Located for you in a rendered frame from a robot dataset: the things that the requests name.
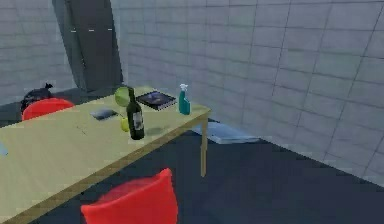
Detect teal spray bottle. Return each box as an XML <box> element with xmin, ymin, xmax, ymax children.
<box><xmin>178</xmin><ymin>83</ymin><xmax>192</xmax><ymax>116</ymax></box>

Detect dark book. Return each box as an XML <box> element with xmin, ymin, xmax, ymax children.
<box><xmin>135</xmin><ymin>90</ymin><xmax>178</xmax><ymax>112</ymax></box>

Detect dark green wine bottle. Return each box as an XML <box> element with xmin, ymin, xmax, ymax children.
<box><xmin>125</xmin><ymin>87</ymin><xmax>146</xmax><ymax>141</ymax></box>

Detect green wine glass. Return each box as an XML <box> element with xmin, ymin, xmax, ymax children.
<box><xmin>114</xmin><ymin>86</ymin><xmax>131</xmax><ymax>133</ymax></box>

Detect dark flat phone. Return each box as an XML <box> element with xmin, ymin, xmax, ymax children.
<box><xmin>89</xmin><ymin>108</ymin><xmax>120</xmax><ymax>122</ymax></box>

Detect dark grey room door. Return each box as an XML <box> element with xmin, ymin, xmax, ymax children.
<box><xmin>52</xmin><ymin>0</ymin><xmax>124</xmax><ymax>94</ymax></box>

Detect pale wooden table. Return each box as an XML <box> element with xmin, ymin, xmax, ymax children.
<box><xmin>0</xmin><ymin>86</ymin><xmax>212</xmax><ymax>224</ymax></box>

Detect black rubbish bag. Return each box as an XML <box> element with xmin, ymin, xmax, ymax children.
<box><xmin>20</xmin><ymin>82</ymin><xmax>55</xmax><ymax>114</ymax></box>

